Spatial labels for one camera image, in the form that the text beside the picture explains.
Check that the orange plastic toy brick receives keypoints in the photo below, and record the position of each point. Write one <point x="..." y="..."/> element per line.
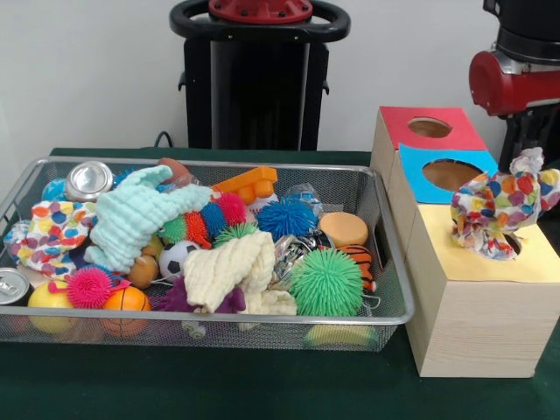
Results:
<point x="249" y="184"/>

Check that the white patterned cloth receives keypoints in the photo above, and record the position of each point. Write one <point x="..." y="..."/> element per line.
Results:
<point x="499" y="210"/>

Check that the silver drink can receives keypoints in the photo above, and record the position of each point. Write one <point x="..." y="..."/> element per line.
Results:
<point x="87" y="179"/>

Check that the small orange basketball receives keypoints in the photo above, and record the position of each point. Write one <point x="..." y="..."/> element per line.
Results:
<point x="127" y="302"/>

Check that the blue spiky ball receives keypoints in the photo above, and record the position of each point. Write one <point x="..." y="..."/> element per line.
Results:
<point x="286" y="219"/>

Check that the green spiky ball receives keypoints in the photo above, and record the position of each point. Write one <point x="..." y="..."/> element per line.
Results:
<point x="326" y="282"/>

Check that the polka-dot cloth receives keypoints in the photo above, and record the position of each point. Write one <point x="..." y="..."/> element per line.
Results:
<point x="57" y="229"/>

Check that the pink spiky ball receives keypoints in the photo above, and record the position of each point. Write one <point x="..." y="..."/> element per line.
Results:
<point x="89" y="288"/>

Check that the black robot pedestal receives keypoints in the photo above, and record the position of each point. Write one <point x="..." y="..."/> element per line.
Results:
<point x="254" y="87"/>

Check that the cream yellow cloth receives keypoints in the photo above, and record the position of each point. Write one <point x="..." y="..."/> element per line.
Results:
<point x="223" y="267"/>

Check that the dark green tablecloth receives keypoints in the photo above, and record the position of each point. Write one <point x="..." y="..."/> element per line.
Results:
<point x="219" y="385"/>

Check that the small soccer ball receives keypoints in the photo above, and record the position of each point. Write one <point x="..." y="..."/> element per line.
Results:
<point x="178" y="260"/>

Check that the clear mesh bin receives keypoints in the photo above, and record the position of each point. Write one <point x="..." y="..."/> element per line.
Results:
<point x="389" y="254"/>

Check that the tan round wooden block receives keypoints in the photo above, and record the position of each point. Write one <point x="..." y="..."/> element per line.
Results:
<point x="344" y="229"/>

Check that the wooden box with three holes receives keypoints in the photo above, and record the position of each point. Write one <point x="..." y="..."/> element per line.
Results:
<point x="481" y="324"/>

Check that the mint green cloth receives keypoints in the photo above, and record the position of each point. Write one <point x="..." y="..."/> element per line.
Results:
<point x="131" y="223"/>

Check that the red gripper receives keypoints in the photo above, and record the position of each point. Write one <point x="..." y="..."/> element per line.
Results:
<point x="512" y="86"/>

